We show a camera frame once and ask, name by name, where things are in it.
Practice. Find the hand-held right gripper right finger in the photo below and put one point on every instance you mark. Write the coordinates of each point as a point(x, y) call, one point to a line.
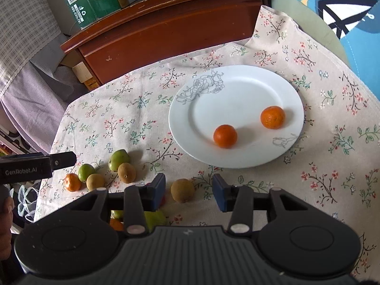
point(219, 193)

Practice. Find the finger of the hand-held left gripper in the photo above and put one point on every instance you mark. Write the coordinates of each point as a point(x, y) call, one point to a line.
point(63, 160)

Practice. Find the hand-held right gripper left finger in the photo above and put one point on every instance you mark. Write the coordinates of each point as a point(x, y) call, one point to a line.
point(158, 190)

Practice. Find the brown kiwi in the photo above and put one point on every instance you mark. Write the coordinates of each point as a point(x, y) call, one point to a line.
point(95, 181)
point(182, 190)
point(126, 172)

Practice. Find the small orange mandarin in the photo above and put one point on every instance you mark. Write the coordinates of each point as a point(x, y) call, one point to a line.
point(72, 182)
point(116, 225)

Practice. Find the small green plum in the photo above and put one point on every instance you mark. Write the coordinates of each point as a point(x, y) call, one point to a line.
point(85, 172)
point(117, 213)

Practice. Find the large green plum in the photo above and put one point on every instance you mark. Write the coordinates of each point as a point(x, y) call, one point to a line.
point(156, 219)
point(119, 158)

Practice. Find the white plate with rose print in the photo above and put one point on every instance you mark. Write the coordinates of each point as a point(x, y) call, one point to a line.
point(237, 101)

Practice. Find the person's left hand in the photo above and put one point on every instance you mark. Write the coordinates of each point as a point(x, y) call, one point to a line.
point(6, 228)

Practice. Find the black spotted white cloth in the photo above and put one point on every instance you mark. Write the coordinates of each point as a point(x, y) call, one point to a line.
point(14, 139)

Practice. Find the white plastic bag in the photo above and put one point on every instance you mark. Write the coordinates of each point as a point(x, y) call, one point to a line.
point(26, 202)

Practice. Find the dark orange mandarin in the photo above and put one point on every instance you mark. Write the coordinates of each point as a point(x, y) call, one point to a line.
point(225, 136)

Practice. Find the lilac cloth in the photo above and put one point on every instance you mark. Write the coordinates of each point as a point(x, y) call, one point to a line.
point(32, 109)

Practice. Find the floral tablecloth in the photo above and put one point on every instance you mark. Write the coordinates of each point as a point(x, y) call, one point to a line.
point(297, 184)

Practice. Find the cardboard box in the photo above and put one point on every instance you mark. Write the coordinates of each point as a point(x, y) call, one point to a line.
point(80, 71)

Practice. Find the light orange mandarin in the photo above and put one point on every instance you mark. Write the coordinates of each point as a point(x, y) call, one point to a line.
point(272, 117)

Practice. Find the checked curtain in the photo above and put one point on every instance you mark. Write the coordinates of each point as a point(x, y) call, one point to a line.
point(23, 20)

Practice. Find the brown wooden nightstand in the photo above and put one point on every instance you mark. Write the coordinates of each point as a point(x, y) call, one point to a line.
point(166, 35)

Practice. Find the green carton box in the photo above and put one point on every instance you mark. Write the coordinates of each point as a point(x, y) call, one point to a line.
point(89, 0)

